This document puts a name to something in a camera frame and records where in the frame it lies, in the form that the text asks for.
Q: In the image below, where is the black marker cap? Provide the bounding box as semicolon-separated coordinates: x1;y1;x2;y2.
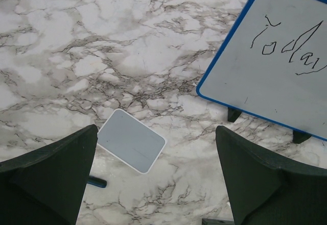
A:
201;218;235;225

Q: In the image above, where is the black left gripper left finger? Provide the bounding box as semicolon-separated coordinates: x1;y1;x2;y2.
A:
1;124;98;224

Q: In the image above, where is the black whiteboard stand foot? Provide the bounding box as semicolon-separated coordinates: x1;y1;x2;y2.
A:
227;107;242;122
292;130;312;144

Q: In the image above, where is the small white-framed grey tablet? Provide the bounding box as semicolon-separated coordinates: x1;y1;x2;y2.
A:
98;109;167;174

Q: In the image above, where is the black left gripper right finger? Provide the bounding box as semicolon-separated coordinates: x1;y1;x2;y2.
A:
216;126;326;224

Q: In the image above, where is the blue-framed whiteboard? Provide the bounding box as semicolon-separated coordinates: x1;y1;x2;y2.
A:
196;0;326;140

